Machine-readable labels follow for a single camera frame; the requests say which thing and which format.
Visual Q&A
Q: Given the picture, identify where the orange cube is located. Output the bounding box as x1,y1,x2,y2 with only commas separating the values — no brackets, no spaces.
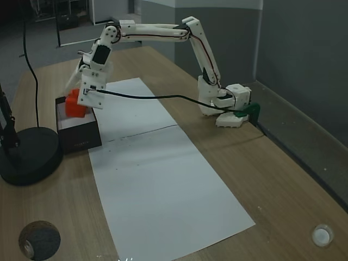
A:
65,88,92,120

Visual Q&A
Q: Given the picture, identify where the black background box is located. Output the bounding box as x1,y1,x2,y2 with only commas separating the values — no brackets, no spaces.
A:
58,13,80,31

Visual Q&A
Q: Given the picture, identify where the dark brown open box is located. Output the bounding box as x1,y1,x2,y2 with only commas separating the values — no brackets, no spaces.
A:
55,95,103,154

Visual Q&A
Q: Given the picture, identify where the white paper sheet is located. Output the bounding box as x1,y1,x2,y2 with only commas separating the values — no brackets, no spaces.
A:
89,77,179,142
88,125,257,261

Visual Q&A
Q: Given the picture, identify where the black round lamp base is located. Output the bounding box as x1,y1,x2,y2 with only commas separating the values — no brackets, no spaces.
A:
0,127,64,187

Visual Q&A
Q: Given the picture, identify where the green table clamp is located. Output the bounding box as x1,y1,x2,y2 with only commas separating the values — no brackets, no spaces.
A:
233,102,262,125

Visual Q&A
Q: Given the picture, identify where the white round cap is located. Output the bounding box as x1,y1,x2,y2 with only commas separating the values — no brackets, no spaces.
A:
311,223,334,247

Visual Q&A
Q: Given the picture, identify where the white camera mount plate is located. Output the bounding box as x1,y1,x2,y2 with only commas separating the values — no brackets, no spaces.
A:
77,71,107,110

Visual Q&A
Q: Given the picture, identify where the black lamp cable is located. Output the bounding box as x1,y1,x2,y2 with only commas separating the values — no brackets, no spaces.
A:
20,0,40,128

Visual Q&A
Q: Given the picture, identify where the black metal stand post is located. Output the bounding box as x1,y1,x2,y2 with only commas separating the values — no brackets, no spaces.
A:
54,0,62,48

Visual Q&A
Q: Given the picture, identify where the black camera cable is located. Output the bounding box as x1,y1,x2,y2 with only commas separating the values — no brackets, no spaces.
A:
86,89,271,135

